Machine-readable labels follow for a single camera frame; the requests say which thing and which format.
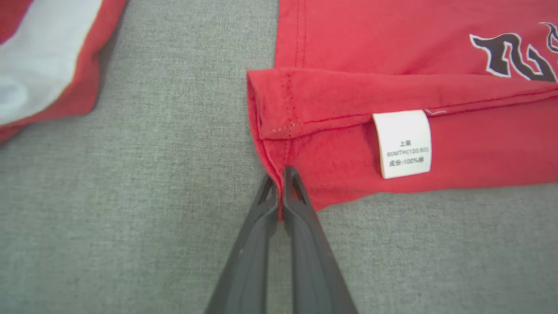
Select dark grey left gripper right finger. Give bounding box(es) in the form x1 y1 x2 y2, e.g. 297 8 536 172
282 166 359 314

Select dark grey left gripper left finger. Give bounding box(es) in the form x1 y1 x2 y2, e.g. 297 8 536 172
205 174 279 314

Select red white basketball jersey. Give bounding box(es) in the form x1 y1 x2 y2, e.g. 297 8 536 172
246 0 558 221

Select red white basketball shorts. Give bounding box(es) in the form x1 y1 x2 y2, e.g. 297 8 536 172
0 0 128 142

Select grey fabric sofa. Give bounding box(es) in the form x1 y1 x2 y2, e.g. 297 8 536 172
0 0 558 314

